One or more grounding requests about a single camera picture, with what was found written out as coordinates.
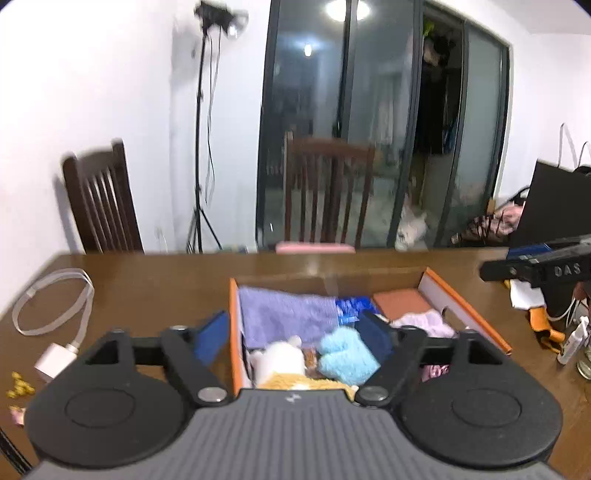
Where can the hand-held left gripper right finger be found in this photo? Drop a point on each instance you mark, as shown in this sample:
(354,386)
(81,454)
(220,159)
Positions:
(376,339)

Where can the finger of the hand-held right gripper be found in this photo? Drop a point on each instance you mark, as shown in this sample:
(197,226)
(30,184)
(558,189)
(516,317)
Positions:
(531,271)
(528,253)

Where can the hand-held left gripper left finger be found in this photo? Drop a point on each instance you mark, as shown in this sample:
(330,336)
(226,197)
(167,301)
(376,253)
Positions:
(212,337)

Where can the blue fluffy mitt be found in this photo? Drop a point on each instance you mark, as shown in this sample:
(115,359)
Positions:
(344,357)

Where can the blue tissue packet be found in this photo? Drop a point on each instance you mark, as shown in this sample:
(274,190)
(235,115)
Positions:
(353,308)

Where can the pink purple satin cloth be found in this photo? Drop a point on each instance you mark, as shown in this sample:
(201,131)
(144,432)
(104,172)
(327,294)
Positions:
(427,323)

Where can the small snack packet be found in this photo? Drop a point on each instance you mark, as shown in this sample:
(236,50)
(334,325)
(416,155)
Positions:
(311,359)

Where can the white plush toy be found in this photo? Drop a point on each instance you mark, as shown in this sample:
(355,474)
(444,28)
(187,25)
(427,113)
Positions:
(279,360)

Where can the purple towel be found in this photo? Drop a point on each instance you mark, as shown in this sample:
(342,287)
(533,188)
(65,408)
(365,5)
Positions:
(286,316)

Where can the red orange cardboard box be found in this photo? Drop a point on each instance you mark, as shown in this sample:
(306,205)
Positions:
(466,316)

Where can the white paper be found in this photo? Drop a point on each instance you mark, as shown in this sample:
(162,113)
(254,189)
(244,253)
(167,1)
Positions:
(526,293)

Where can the orange brown pad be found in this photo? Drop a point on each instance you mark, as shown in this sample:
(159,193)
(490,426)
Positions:
(401,302)

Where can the black paper bag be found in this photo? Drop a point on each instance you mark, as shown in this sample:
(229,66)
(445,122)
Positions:
(554,203)

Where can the orange tool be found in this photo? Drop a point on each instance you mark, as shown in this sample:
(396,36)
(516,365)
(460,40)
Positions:
(542,327)

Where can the white bottle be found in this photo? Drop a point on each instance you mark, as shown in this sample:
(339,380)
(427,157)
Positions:
(572,341)

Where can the pink seat cushion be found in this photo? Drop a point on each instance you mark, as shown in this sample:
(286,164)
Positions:
(314,248)

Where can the glass jar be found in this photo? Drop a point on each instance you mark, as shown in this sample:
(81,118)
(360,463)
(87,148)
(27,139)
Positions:
(585,368)

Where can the white fluffy object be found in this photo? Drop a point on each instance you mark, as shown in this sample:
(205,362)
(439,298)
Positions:
(411,226)

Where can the brown wooden chair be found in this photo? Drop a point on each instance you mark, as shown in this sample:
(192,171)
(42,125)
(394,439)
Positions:
(328,189)

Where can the dark wooden chair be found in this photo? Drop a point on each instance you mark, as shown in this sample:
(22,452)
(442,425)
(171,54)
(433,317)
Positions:
(104,203)

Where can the small yellow pieces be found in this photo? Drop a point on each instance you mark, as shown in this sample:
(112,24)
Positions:
(21,386)

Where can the black tripod stand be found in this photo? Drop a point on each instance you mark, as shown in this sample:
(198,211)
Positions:
(201,138)

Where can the sliding glass door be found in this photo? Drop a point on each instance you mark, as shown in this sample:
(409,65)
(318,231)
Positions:
(383,115)

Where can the pink wrapper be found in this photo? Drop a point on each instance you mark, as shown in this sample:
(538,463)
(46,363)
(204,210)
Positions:
(17,414)

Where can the hanging clothes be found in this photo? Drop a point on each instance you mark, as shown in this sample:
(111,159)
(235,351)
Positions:
(436,44)

